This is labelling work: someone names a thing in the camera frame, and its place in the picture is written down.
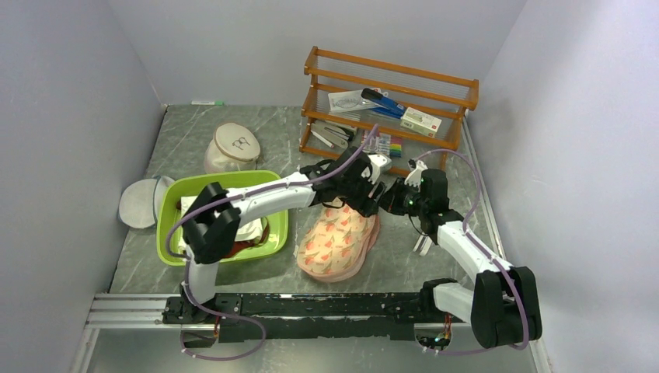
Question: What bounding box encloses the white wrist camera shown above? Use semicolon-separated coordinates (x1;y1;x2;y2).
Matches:
363;154;392;185
404;159;427;187

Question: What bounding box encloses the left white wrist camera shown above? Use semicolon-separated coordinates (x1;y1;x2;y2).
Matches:
363;154;392;185

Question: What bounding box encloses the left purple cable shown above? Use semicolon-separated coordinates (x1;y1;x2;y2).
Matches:
164;123;381;361

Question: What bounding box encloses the green plastic basin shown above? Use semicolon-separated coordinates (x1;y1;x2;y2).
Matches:
157;170;288;267

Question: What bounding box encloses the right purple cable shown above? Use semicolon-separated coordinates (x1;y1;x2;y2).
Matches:
411;149;532;357

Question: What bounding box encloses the white green marker pen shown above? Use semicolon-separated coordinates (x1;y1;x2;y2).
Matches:
190;100;225;106

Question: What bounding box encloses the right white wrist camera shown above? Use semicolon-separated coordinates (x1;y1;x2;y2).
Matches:
404;159;427;187

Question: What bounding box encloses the white garment in basin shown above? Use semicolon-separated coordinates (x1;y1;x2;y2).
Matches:
177;197;270;246

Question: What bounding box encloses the purple cable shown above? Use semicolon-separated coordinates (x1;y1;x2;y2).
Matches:
411;149;532;357
164;123;381;361

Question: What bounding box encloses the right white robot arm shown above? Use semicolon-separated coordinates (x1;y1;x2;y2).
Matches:
380;162;542;349

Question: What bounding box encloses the floral mesh laundry bag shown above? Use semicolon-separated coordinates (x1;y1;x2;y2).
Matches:
296;199;380;283

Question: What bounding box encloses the white staples box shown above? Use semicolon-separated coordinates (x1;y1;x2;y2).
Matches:
400;107;442;138

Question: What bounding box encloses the orange wooden shelf rack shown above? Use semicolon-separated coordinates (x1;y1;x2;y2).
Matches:
299;46;479;159

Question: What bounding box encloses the dark red garment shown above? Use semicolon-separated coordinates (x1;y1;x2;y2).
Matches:
225;226;270;259

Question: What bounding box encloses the white plastic packet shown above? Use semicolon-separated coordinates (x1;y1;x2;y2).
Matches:
328;89;378;113

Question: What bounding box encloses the small white rectangular block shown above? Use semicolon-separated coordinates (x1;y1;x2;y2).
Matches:
413;235;434;256

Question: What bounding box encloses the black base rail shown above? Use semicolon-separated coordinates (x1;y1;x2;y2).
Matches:
161;292;462;343

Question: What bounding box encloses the grey black stapler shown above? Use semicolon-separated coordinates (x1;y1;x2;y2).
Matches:
310;122;355;148

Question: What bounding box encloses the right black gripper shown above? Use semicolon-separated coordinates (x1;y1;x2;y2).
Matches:
381;176;428;217

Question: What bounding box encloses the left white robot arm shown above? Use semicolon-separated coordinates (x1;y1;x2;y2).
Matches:
174;147;392;323

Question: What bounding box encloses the blue stapler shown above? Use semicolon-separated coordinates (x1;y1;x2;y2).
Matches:
361;88;406;119

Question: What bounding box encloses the coloured marker pack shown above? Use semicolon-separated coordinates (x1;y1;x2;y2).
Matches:
361;131;403;159

